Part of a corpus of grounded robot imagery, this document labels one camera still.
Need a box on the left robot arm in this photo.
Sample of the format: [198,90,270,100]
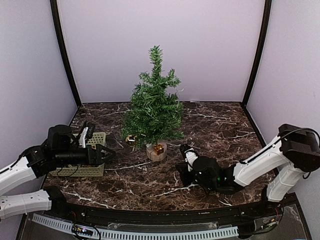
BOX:
[0,122,116,220]

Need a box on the black front rail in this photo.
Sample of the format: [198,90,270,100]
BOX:
[44,202,284,226]

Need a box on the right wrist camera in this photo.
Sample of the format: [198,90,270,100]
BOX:
[179,144,199,172]

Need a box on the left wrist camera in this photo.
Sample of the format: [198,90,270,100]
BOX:
[76,121,96,148]

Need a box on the gold gift box ornament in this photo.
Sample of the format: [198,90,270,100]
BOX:
[153,143,165,155]

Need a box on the right black frame post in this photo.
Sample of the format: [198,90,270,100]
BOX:
[241,0,272,109]

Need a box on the left black frame post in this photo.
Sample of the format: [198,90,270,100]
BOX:
[49,0,82,108]

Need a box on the green perforated plastic basket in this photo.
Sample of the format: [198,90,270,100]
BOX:
[48,131,107,178]

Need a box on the small green christmas tree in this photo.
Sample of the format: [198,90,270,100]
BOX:
[121,45,184,149]

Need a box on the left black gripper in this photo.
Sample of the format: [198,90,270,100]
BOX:
[54,144,116,166]

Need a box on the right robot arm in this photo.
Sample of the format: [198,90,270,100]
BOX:
[175,124,320,217]

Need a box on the round wooden tree base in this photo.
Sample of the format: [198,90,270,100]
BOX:
[146,140,168,162]

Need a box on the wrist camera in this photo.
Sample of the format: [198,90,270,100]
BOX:
[179,144,199,172]
[76,121,96,148]

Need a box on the black frame post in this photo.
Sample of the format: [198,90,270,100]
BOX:
[49,0,82,108]
[241,0,272,109]

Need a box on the white slotted cable duct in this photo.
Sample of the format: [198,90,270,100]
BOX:
[31,213,239,240]

